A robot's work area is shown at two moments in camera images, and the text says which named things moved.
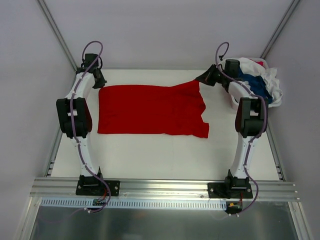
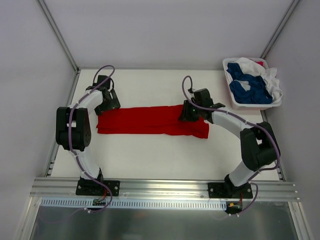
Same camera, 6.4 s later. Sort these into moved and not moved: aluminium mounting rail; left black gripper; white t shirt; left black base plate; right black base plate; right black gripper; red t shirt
Moved: left black gripper; red t shirt; right black gripper
Not moved: aluminium mounting rail; right black base plate; left black base plate; white t shirt
